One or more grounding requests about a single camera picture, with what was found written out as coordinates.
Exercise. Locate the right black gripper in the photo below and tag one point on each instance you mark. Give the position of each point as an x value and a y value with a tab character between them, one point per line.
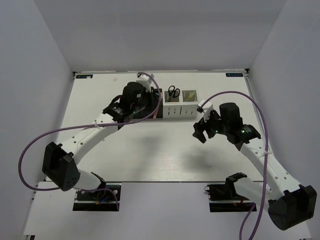
205	125

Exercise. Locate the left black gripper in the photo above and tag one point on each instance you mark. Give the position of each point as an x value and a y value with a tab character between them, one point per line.
149	94

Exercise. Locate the black handled scissors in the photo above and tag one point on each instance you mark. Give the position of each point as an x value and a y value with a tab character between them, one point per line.
173	94

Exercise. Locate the orange slim highlighter pen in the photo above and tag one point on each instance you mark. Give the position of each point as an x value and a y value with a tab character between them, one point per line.
155	113

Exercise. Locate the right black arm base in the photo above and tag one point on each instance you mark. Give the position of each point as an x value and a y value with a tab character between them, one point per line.
223	198

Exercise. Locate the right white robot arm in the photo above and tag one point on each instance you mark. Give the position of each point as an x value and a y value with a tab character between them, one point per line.
286	200

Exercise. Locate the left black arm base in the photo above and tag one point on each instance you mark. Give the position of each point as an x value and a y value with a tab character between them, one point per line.
100	201

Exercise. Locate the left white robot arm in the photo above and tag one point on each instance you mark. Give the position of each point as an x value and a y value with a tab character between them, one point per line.
61	160

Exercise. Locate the white double pen holder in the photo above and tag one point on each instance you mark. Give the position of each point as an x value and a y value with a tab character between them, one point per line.
179	109

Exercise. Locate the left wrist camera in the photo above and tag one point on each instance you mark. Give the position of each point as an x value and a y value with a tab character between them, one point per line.
145	78

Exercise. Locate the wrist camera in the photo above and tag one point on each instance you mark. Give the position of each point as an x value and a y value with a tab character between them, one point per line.
145	78
205	107

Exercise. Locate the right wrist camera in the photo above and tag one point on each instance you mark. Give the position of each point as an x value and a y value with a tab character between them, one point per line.
205	107

